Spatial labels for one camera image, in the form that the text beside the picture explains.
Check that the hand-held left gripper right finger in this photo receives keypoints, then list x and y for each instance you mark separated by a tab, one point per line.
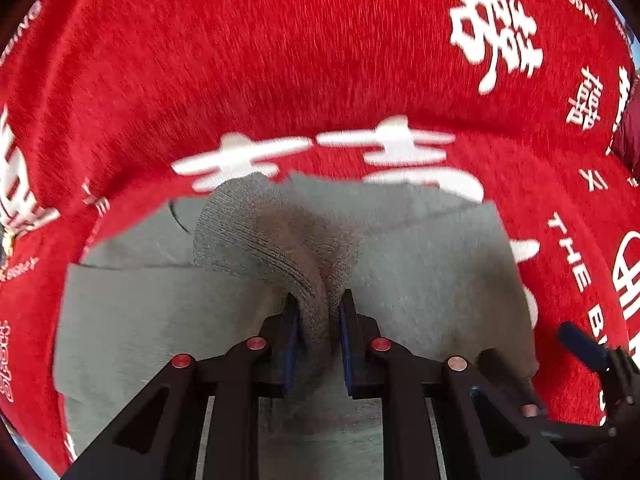
346	350

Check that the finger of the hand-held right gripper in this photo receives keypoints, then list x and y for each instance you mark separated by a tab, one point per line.
582	347
515	385

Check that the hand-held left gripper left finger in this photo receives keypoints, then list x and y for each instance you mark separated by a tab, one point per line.
291	345

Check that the grey knit garment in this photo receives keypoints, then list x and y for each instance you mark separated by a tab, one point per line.
425	270

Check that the dark red printed pillow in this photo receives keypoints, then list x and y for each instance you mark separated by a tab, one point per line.
629	135

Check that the red printed blanket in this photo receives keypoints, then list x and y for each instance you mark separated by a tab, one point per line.
250	60

